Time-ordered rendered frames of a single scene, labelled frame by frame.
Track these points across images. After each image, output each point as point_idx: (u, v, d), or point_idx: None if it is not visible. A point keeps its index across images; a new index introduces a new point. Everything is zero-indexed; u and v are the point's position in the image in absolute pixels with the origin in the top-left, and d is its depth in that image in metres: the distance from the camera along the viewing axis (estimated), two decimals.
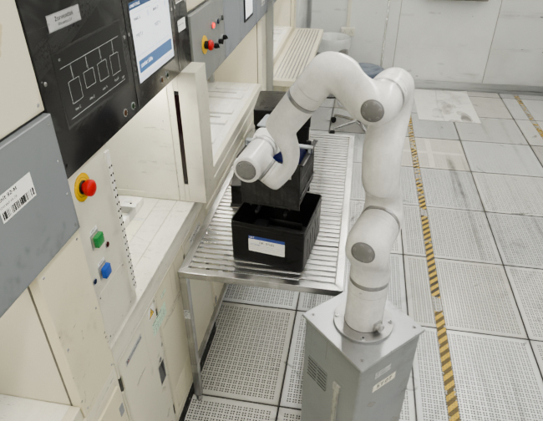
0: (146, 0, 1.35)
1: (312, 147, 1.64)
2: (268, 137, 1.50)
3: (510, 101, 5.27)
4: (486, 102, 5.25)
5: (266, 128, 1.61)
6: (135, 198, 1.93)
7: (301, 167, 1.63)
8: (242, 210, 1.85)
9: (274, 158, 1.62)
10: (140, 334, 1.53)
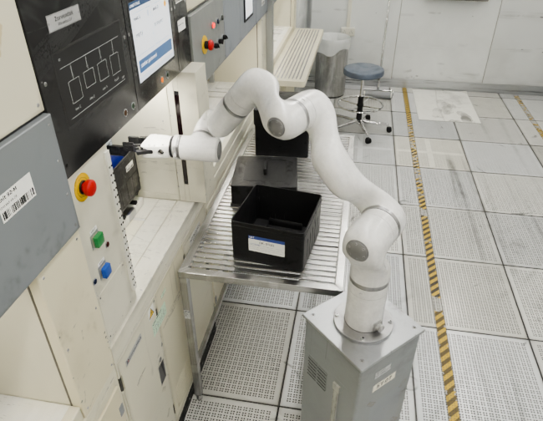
0: (146, 0, 1.35)
1: (109, 139, 1.83)
2: (174, 135, 1.66)
3: (510, 101, 5.27)
4: (486, 102, 5.25)
5: (139, 144, 1.65)
6: (135, 198, 1.93)
7: (124, 154, 1.84)
8: (242, 210, 1.85)
9: (116, 159, 1.74)
10: (140, 334, 1.53)
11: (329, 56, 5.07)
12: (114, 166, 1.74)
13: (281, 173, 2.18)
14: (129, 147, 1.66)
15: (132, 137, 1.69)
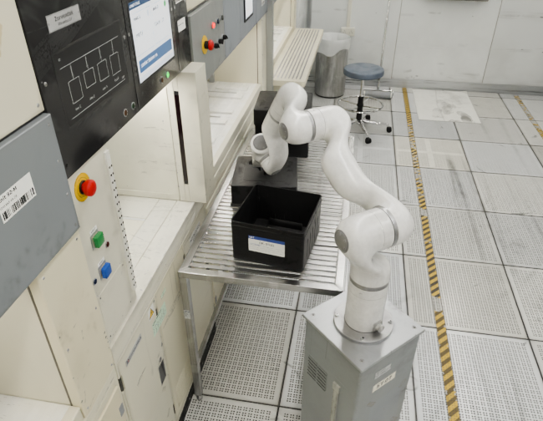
0: (146, 0, 1.35)
1: None
2: (259, 164, 2.02)
3: (510, 101, 5.27)
4: (486, 102, 5.25)
5: None
6: None
7: None
8: (242, 210, 1.85)
9: None
10: (140, 334, 1.53)
11: (329, 56, 5.07)
12: None
13: (281, 173, 2.18)
14: None
15: (260, 169, 2.17)
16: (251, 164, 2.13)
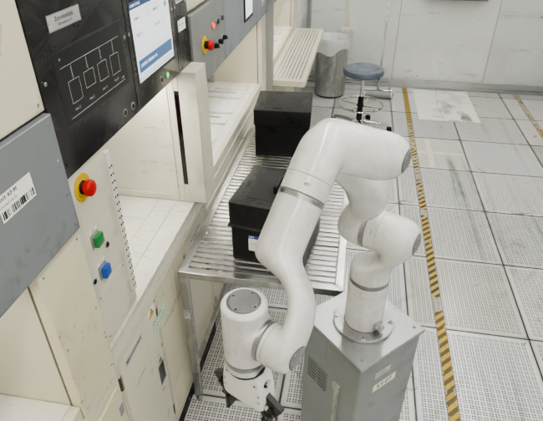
0: (146, 0, 1.35)
1: None
2: (229, 371, 0.92)
3: (510, 101, 5.27)
4: (486, 102, 5.25)
5: (261, 412, 0.97)
6: None
7: None
8: None
9: None
10: (140, 334, 1.53)
11: (329, 56, 5.07)
12: None
13: None
14: (270, 420, 0.99)
15: (228, 403, 1.03)
16: (217, 377, 1.02)
